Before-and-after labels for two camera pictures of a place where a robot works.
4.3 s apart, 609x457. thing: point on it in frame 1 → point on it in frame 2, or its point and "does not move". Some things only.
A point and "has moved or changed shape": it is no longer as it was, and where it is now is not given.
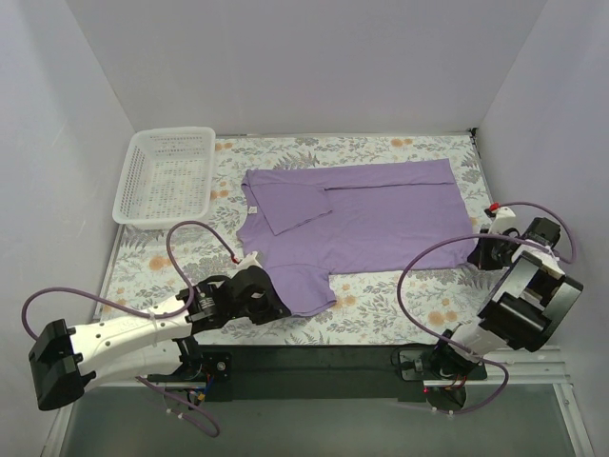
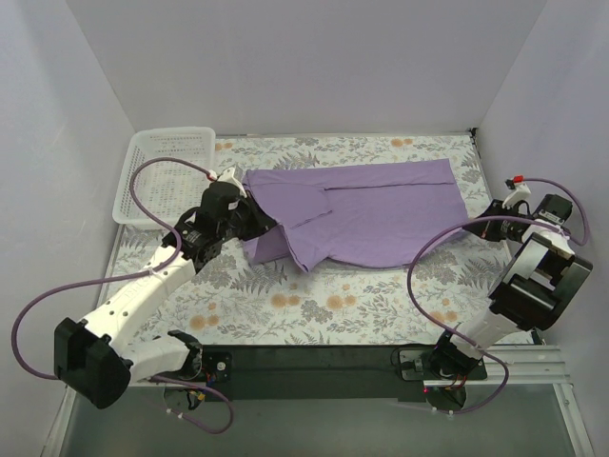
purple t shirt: x=306 y=224 has moved or changed shape
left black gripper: x=274 y=299 → x=257 y=221
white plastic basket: x=166 y=177 does not move
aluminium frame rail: x=527 y=367 does not move
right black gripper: x=479 y=254 → x=486 y=223
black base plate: x=318 y=373 does not move
